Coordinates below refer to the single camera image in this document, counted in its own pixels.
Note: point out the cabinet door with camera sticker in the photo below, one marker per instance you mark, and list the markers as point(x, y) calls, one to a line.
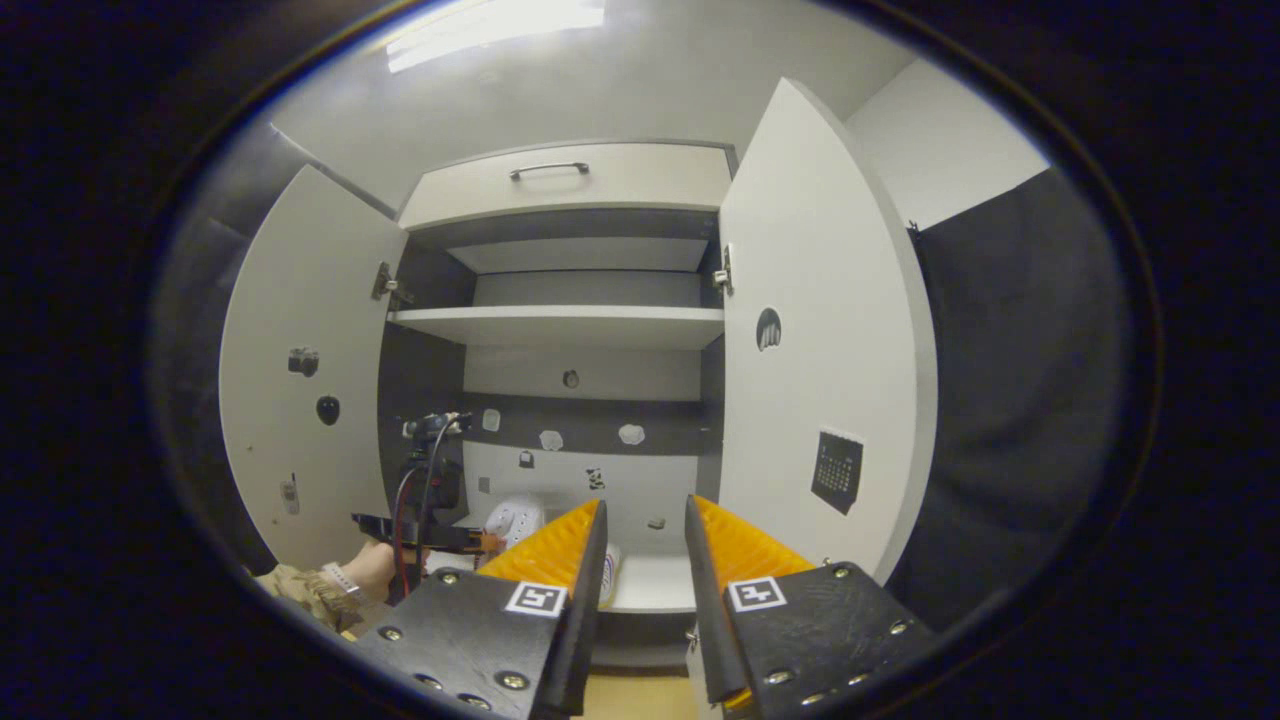
point(300, 300)

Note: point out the white cabinet drawer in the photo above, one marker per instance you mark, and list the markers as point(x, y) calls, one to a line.
point(650, 180)

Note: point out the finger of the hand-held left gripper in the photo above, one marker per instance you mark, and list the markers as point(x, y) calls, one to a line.
point(420, 530)

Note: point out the white wristband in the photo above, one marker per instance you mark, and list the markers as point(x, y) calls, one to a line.
point(340, 578)

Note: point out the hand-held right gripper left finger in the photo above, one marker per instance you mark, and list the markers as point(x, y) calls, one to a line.
point(585, 620)

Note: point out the cabinet door with calendar sticker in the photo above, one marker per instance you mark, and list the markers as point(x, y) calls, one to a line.
point(820, 250)

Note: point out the white cabinet shelf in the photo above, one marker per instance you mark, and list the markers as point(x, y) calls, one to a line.
point(560, 328)

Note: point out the white grey shoe cabinet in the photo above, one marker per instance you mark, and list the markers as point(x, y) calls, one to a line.
point(420, 380)

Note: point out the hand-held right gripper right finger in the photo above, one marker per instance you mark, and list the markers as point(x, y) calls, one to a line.
point(705, 610)

